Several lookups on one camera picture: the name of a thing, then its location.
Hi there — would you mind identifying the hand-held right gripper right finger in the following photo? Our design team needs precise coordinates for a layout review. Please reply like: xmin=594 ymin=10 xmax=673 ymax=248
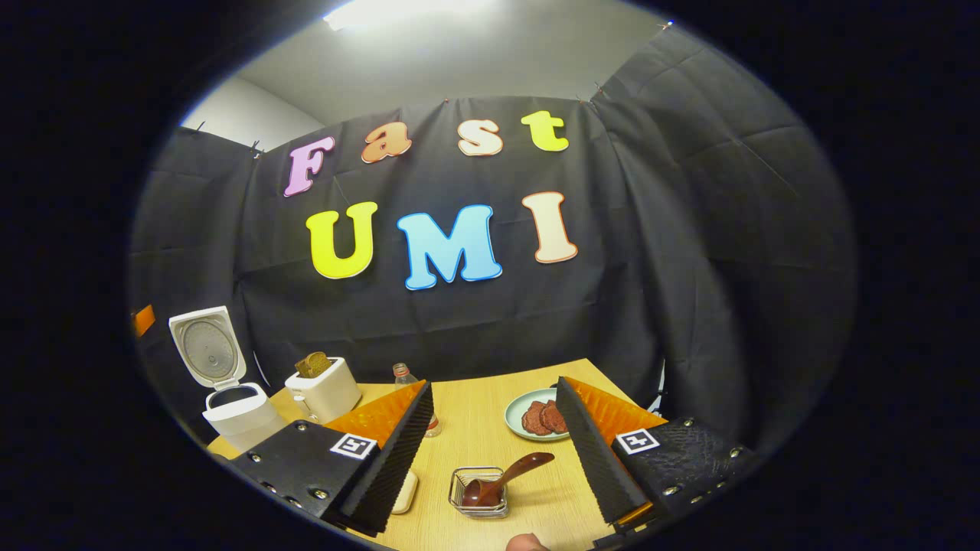
xmin=555 ymin=375 xmax=759 ymax=536

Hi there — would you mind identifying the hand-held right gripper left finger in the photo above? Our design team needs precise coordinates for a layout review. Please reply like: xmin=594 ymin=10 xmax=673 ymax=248
xmin=228 ymin=380 xmax=434 ymax=536

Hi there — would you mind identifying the clear tray of white rice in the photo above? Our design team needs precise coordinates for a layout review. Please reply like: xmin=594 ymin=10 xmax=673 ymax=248
xmin=390 ymin=470 xmax=420 ymax=515

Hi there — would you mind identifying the brown wooden spoon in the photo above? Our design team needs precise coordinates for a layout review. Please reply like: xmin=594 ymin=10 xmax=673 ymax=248
xmin=462 ymin=452 xmax=555 ymax=508

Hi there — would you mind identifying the metal wire chopstick holder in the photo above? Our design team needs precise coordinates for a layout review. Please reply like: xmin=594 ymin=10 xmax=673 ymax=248
xmin=449 ymin=466 xmax=509 ymax=520

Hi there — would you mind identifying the white rice cooker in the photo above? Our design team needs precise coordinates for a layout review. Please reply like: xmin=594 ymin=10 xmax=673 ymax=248
xmin=168 ymin=306 xmax=288 ymax=452

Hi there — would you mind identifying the clear plastic bottle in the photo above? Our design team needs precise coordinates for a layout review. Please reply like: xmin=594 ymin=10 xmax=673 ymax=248
xmin=393 ymin=363 xmax=442 ymax=438

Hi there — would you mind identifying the white toaster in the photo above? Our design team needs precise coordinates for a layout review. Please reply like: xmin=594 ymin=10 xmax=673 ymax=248
xmin=285 ymin=357 xmax=362 ymax=424

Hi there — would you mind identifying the pale green plate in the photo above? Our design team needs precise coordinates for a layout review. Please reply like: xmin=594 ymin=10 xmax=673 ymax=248
xmin=505 ymin=388 xmax=571 ymax=442

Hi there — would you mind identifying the black backdrop cloth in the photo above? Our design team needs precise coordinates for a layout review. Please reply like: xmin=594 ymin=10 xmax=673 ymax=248
xmin=129 ymin=23 xmax=857 ymax=460

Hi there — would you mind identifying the large ceiling light panel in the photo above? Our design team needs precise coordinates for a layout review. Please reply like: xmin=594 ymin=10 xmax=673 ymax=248
xmin=322 ymin=0 xmax=491 ymax=31

